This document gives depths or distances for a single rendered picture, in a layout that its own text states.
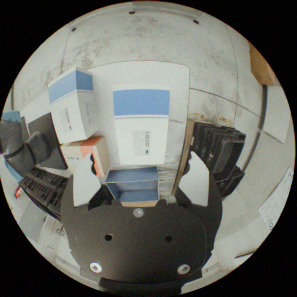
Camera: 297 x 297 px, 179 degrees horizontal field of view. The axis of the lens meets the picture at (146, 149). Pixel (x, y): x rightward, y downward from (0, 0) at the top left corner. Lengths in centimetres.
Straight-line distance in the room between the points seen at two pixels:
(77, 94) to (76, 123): 7
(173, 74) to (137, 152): 25
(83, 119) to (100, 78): 14
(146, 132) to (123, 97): 9
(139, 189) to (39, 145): 52
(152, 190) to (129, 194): 11
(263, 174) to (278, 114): 127
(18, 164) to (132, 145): 43
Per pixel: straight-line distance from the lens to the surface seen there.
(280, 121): 243
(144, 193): 48
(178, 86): 32
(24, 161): 46
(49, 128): 46
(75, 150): 33
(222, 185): 127
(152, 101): 21
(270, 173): 261
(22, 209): 391
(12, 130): 41
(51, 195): 60
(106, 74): 33
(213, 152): 76
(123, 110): 21
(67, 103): 28
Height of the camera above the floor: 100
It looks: 61 degrees down
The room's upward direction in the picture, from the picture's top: 176 degrees clockwise
